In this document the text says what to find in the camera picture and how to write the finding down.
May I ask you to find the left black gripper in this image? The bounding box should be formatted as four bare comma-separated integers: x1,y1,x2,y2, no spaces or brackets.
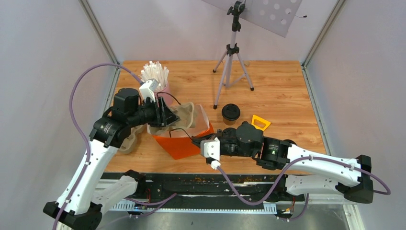
128,96,180,127

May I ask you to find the orange paper bag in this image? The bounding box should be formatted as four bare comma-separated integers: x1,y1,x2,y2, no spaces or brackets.
147,102,214,160

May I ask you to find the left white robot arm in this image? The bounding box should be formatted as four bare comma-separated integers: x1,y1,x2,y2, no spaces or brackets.
43,88,180,230

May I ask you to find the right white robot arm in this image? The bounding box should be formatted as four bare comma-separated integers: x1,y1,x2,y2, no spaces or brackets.
191,121,374,204

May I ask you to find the pink translucent straw holder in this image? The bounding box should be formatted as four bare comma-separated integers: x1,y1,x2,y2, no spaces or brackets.
155,83,174,106

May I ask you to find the grey pulp cup carrier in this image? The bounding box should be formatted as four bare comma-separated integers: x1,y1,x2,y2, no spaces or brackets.
118,125,146,154

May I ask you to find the bundle of white straws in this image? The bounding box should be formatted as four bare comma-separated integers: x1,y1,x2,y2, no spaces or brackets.
140,61,169,91

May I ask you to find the grey perforated panel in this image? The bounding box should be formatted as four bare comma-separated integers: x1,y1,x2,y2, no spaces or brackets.
205,0,302,37

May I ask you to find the yellow triangular plastic bracket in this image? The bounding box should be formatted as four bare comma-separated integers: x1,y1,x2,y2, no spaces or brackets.
251,115,271,131

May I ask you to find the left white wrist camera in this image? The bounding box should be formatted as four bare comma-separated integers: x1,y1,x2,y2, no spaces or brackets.
139,79,160,103

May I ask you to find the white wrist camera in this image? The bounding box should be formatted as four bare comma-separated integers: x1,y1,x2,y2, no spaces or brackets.
200,138,221,170
139,79,160,103

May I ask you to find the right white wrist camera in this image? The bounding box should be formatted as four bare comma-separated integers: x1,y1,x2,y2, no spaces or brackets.
200,138,221,170

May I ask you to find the silver camera tripod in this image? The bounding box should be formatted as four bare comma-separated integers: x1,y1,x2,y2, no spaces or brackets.
213,0,255,109

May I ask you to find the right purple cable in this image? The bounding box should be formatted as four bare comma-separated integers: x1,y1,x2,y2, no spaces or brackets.
212,155,391,207

